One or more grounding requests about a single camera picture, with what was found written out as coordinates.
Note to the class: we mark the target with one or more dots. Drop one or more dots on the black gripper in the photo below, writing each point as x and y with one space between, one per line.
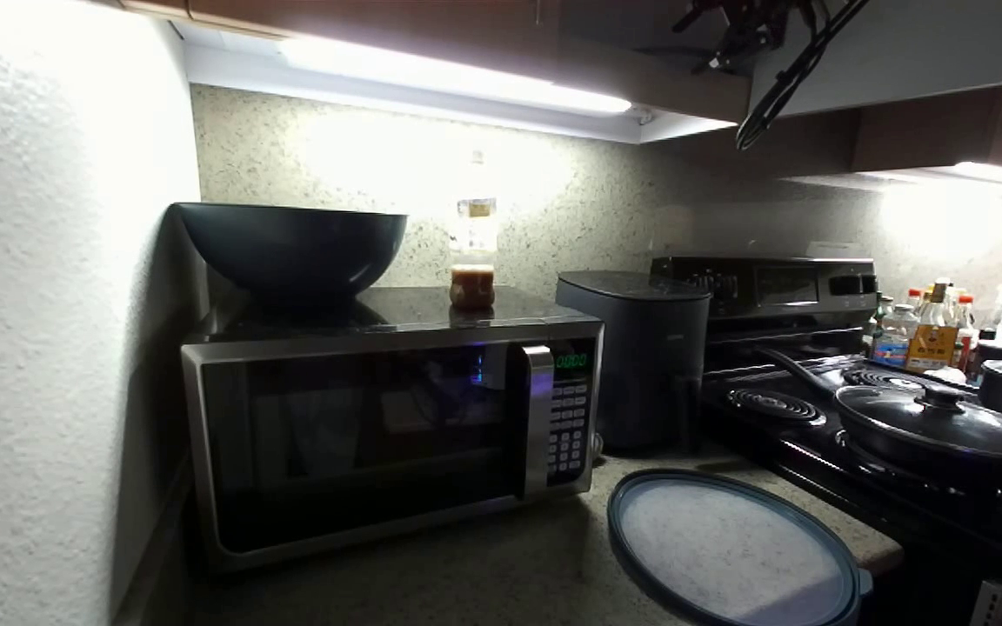
746 28

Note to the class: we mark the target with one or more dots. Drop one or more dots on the under-cabinet strip light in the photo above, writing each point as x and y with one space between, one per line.
445 73

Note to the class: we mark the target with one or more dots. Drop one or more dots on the glass pan lid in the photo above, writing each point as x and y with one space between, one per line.
941 430

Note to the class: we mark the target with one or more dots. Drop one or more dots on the pale overhead panel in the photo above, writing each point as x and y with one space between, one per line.
941 55

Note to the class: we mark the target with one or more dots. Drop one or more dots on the clear bottle blue label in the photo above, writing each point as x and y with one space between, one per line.
893 339

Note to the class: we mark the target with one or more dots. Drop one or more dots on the black air fryer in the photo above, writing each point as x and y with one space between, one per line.
643 358

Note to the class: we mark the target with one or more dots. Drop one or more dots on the black frying pan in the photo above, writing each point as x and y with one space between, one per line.
810 378

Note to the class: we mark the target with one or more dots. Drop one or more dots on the yellow-labelled bottle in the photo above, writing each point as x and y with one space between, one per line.
935 342

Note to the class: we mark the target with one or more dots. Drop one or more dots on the bottle with amber liquid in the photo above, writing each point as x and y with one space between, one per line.
475 283

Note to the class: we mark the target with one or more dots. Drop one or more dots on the red-capped bottle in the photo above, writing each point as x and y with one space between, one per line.
964 334

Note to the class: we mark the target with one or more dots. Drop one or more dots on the black kitchen stove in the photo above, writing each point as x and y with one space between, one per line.
791 463

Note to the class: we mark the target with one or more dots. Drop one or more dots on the dark round bowl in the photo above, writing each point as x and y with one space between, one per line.
295 247

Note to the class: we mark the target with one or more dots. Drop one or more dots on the stainless steel microwave oven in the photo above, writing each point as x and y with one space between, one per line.
363 438

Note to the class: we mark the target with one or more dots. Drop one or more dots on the wooden wall cabinet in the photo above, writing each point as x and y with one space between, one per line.
469 28

